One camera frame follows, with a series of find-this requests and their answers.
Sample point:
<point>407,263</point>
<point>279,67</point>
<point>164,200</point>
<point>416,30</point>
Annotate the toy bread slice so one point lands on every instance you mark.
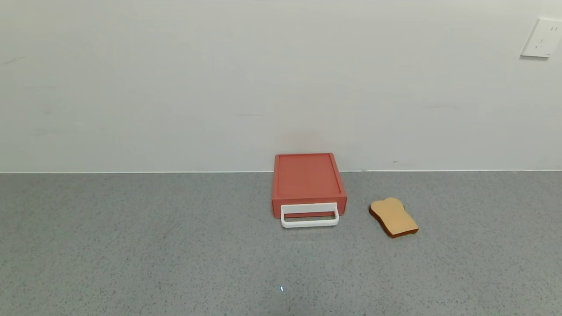
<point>394,218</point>

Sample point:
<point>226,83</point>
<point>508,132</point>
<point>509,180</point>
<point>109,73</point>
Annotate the white wall socket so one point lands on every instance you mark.
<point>542,38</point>

